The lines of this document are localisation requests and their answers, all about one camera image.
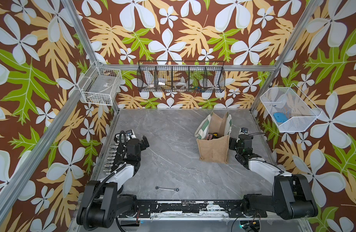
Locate green burlap christmas pouch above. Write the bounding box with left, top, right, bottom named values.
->
left=194, top=112, right=232, bottom=164

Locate pink art knife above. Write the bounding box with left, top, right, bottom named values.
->
left=206, top=133, right=213, bottom=140

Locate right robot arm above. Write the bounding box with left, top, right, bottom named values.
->
left=229, top=133, right=318, bottom=220

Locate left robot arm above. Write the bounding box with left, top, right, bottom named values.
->
left=76, top=130, right=150, bottom=231

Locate blue object in basket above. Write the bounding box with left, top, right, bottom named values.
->
left=273, top=112, right=289, bottom=124

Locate small steel wrench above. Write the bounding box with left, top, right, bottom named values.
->
left=155, top=186, right=180, bottom=192

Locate white mesh basket right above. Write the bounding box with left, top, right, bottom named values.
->
left=260, top=84, right=322, bottom=133

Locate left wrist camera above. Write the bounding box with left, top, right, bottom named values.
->
left=125, top=129, right=136, bottom=139

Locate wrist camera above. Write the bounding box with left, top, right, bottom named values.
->
left=125, top=129, right=136, bottom=139
left=240, top=127, right=249, bottom=134

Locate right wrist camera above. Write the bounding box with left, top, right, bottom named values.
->
left=240, top=127, right=249, bottom=134

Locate socket set rail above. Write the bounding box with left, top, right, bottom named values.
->
left=103, top=133, right=121, bottom=175

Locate black mounting rail base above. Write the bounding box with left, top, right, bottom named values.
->
left=114, top=199, right=268, bottom=218

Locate black wire basket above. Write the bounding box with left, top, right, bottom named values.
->
left=136, top=61, right=225, bottom=93

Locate white wire basket left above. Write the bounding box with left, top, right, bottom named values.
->
left=78, top=63, right=122, bottom=106

